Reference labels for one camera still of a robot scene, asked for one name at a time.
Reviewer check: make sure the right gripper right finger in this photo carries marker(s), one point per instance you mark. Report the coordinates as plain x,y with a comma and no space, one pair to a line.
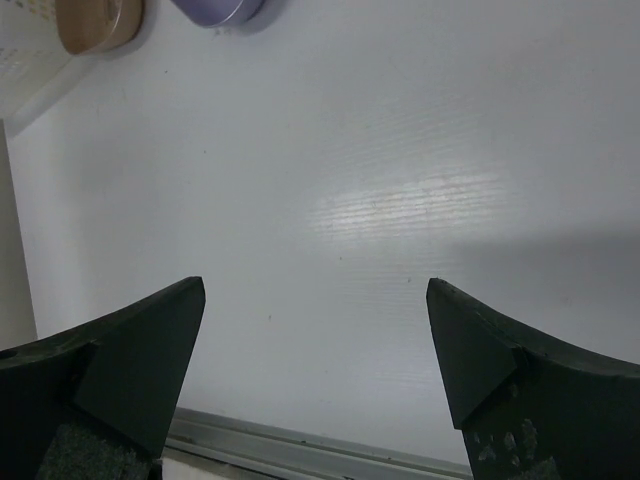
529,405

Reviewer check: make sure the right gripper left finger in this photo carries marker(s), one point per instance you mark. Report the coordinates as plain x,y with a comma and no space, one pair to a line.
97,401

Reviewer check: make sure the white plastic bin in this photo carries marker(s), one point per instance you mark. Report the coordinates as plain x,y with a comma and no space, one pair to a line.
36,70

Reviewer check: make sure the brown plate near bin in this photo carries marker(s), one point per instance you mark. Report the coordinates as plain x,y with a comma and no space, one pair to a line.
87,27

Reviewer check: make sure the purple plate upper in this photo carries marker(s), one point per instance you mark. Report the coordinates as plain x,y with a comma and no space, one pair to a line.
215,13

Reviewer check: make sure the aluminium rail frame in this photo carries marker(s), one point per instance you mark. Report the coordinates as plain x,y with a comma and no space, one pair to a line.
287,454

